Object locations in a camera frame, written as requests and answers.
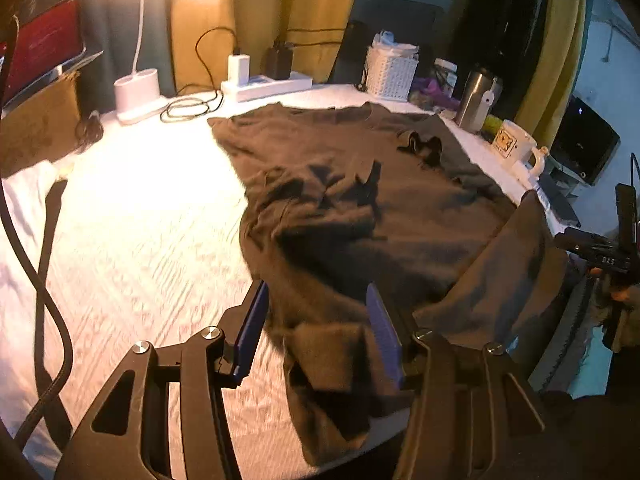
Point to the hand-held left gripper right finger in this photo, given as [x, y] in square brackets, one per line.
[385, 330]

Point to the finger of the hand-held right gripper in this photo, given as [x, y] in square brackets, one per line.
[575, 241]

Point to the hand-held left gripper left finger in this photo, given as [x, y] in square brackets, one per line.
[250, 330]

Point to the olive brown t-shirt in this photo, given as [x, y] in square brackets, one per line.
[375, 230]

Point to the person's right forearm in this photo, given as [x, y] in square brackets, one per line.
[629, 327]

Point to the person's right hand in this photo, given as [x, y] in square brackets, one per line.
[624, 294]

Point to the black slim device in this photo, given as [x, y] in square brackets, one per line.
[557, 200]

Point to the black box device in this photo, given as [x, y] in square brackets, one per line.
[587, 142]

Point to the white mug with yellow print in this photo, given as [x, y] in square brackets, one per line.
[512, 142]

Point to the yellow green small bottle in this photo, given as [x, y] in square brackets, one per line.
[492, 124]

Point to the white quilted mattress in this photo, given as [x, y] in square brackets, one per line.
[150, 220]

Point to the steel tumbler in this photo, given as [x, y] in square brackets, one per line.
[475, 100]

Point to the purple cloth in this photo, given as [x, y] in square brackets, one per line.
[430, 95]

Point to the white power strip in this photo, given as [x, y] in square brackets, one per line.
[270, 88]

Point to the white woven basket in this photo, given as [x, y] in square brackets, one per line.
[390, 75]

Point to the white cloth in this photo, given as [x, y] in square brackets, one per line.
[22, 200]

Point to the white charger adapter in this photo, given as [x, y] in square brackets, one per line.
[240, 67]

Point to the white desk lamp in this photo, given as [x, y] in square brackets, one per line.
[137, 91]

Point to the white tissue packs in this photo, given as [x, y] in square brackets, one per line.
[397, 42]

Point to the black charger adapter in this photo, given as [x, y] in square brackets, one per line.
[278, 62]

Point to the black flat panel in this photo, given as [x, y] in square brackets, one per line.
[395, 15]

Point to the brown cardboard box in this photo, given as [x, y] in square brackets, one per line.
[40, 125]

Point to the dark teal curtain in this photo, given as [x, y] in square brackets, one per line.
[110, 20]

